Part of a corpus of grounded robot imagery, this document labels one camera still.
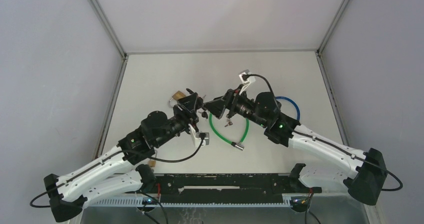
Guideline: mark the yellow tag padlock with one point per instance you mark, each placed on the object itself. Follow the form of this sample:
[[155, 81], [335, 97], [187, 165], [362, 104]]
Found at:
[[204, 113]]

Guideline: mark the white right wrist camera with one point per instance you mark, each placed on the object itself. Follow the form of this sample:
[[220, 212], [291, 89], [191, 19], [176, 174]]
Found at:
[[246, 80]]

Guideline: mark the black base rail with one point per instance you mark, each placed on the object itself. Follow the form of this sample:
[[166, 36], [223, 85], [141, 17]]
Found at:
[[232, 189]]

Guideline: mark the green cable lock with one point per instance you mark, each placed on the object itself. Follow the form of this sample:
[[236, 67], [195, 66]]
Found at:
[[235, 144]]

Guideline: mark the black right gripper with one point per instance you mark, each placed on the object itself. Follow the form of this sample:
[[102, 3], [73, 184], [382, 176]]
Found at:
[[230, 100]]

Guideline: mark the blue cable lock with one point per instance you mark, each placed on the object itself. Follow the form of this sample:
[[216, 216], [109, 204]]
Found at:
[[289, 107]]

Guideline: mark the large brass padlock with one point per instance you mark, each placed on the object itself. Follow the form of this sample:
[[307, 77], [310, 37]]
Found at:
[[175, 98]]

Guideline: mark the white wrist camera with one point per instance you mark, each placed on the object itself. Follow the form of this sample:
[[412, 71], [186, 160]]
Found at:
[[246, 80], [199, 138]]

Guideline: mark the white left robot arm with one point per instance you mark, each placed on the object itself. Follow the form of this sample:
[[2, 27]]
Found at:
[[121, 170]]

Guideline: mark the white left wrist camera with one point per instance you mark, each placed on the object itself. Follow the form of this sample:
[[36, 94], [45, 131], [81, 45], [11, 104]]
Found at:
[[199, 138]]

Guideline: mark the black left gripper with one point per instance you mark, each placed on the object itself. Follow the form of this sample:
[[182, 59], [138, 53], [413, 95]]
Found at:
[[187, 114]]

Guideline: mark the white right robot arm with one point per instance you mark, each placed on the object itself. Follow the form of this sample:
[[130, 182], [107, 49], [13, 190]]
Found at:
[[366, 170]]

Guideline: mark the small brass padlock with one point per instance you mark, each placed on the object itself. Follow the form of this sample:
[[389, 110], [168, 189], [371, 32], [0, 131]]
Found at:
[[152, 163]]

